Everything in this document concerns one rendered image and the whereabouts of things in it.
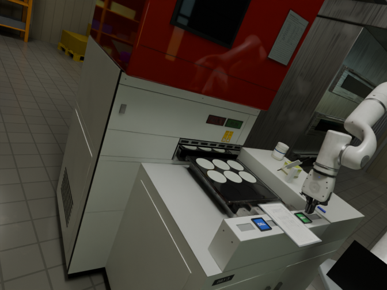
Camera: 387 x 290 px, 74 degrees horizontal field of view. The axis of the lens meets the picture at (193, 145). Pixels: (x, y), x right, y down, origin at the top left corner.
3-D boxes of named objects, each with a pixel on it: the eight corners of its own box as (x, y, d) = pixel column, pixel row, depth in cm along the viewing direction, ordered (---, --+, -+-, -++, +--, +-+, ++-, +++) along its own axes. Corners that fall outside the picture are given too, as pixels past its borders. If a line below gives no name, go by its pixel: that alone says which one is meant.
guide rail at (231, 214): (189, 167, 137) (190, 162, 136) (192, 167, 138) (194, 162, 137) (247, 239, 101) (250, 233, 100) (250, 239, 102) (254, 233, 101)
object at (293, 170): (278, 176, 133) (291, 154, 128) (282, 176, 135) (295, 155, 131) (287, 183, 129) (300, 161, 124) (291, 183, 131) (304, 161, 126)
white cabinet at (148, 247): (101, 276, 153) (140, 163, 123) (220, 251, 210) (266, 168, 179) (133, 411, 107) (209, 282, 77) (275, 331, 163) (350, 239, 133)
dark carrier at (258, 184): (188, 156, 130) (189, 155, 130) (236, 160, 151) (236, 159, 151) (227, 201, 106) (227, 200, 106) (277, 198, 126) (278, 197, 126)
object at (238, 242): (206, 248, 88) (223, 218, 83) (296, 231, 120) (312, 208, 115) (222, 273, 81) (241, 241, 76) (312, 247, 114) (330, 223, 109)
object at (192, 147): (171, 159, 132) (178, 143, 128) (232, 163, 158) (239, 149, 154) (173, 160, 130) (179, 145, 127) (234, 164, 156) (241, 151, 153)
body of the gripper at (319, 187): (307, 164, 99) (298, 190, 102) (333, 175, 91) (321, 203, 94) (318, 165, 104) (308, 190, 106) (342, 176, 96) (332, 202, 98)
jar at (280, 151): (268, 154, 160) (276, 141, 157) (275, 155, 164) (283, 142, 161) (276, 160, 155) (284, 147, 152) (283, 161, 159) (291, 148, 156)
